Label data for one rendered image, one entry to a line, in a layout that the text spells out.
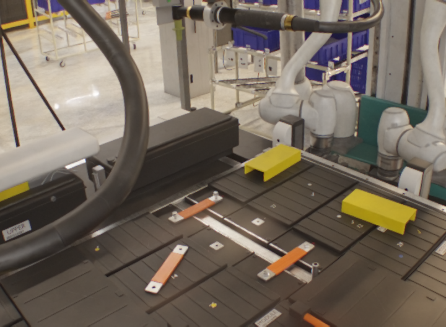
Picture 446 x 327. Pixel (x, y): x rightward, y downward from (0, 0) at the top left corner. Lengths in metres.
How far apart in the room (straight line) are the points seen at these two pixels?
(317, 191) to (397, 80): 1.02
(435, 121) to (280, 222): 0.66
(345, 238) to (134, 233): 0.46
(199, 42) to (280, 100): 3.16
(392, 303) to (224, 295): 0.31
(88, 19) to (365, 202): 0.75
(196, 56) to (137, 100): 4.29
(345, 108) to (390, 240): 1.04
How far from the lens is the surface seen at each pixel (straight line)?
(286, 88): 1.78
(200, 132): 1.31
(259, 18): 1.28
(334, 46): 3.48
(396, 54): 2.10
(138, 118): 0.56
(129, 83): 0.59
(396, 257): 1.03
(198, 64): 4.90
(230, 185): 1.24
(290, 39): 1.94
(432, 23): 1.64
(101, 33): 0.62
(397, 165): 1.69
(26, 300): 0.97
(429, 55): 1.61
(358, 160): 2.04
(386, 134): 1.62
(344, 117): 2.04
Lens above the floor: 1.62
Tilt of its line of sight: 27 degrees down
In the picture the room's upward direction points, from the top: 3 degrees counter-clockwise
